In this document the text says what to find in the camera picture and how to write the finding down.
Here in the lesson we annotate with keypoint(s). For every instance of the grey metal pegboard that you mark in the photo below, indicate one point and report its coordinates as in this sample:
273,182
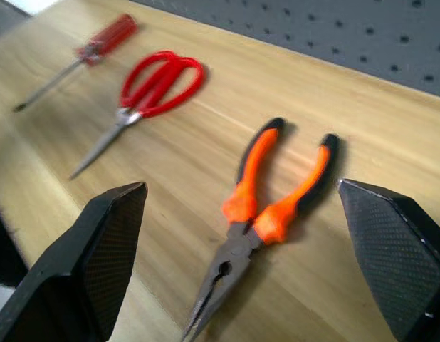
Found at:
383,21

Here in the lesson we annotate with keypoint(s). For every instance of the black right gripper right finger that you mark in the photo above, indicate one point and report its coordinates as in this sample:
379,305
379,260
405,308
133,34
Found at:
394,249

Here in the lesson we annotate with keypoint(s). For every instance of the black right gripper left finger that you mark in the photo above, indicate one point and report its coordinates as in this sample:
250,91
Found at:
81,270

